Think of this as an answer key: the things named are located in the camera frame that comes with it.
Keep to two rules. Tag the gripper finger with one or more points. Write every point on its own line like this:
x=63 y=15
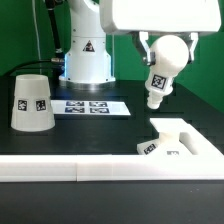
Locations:
x=191 y=41
x=139 y=40

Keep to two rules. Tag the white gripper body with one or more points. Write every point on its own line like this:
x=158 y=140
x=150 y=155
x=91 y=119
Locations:
x=160 y=16

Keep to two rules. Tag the white lamp bulb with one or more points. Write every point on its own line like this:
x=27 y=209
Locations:
x=171 y=56

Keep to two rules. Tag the white lamp base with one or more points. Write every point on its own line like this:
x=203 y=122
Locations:
x=168 y=143

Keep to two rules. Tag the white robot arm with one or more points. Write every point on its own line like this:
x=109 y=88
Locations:
x=87 y=63

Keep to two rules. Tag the white lamp shade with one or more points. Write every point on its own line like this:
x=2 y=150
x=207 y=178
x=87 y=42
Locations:
x=32 y=110

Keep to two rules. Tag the white marker sheet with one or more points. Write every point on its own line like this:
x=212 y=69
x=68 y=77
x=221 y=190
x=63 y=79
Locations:
x=103 y=108

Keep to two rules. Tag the white L-shaped fence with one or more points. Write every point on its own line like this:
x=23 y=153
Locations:
x=205 y=163

